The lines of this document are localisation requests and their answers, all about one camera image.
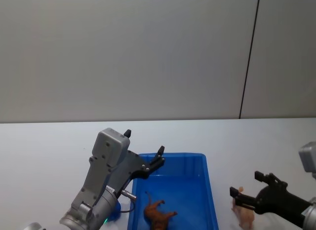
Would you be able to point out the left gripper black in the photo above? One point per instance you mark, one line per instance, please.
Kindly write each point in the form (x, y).
(129, 165)

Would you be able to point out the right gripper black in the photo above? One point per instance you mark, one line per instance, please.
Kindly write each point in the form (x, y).
(279, 201)

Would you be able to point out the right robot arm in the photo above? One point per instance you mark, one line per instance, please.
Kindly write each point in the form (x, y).
(308, 158)

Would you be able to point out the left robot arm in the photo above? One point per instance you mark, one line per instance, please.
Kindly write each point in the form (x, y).
(98, 180)

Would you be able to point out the pale pink toy animal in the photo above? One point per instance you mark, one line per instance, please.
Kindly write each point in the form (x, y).
(244, 217)

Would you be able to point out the blue plastic bin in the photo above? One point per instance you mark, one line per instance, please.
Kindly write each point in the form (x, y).
(187, 190)

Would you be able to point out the brown toy animal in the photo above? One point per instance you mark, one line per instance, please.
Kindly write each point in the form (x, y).
(158, 215)

